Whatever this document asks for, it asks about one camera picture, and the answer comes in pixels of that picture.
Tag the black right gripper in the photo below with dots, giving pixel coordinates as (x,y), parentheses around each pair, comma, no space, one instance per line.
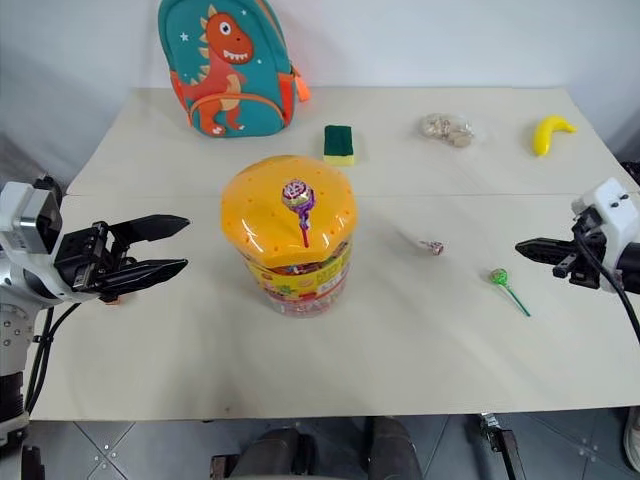
(587,260)

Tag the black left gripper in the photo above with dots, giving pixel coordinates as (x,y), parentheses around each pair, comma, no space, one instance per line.
(82,257)

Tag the black block under arm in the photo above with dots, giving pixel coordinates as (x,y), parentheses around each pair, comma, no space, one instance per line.
(32,462)

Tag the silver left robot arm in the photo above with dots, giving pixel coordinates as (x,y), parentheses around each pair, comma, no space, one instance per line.
(12,325)

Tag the lollipop jar with orange lid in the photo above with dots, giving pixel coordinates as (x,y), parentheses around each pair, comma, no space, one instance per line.
(260,210)

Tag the green lollipop with green stick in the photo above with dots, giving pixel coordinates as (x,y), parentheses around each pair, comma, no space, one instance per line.
(499,276)

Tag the red and white wrapped lollipop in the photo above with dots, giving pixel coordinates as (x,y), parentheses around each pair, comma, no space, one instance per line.
(434,247)

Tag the yellow banana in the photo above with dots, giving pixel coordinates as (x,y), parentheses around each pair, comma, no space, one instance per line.
(545,134)

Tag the purple wrapped lollipop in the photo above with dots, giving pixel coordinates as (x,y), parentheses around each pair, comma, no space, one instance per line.
(295,196)

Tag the clear bag of snacks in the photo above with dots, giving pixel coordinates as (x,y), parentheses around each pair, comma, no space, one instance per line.
(447,131)

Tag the teal dinosaur backpack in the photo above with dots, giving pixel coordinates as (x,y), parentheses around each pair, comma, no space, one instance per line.
(225,65)

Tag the metal table leg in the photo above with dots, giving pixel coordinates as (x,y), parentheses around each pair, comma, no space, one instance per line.
(502,445)

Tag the white shoe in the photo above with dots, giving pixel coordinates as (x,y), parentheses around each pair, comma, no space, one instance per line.
(633,440)

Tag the green and yellow sponge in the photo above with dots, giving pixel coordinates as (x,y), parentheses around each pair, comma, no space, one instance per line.
(339,142)

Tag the dark rounded shape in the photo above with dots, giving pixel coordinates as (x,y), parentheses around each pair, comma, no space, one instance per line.
(277,455)
(395,450)

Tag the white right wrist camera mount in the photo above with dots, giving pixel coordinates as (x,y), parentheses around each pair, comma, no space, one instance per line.
(612,210)

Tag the dark metal bracket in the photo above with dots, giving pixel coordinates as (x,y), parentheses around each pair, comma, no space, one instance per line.
(224,466)

